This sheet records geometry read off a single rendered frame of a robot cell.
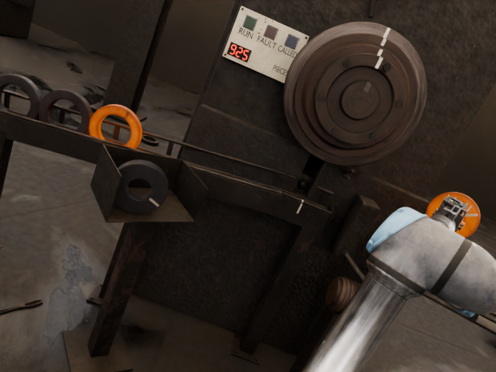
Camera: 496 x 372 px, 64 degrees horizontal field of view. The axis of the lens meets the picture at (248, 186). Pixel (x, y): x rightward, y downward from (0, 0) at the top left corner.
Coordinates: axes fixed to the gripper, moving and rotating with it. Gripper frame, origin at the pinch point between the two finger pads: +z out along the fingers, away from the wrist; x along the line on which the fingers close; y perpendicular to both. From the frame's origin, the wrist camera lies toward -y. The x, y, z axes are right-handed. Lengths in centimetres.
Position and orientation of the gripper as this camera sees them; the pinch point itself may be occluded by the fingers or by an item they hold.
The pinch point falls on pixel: (455, 210)
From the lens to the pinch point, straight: 145.1
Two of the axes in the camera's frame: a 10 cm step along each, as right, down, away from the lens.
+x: -7.3, -4.9, 4.8
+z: 6.4, -2.6, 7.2
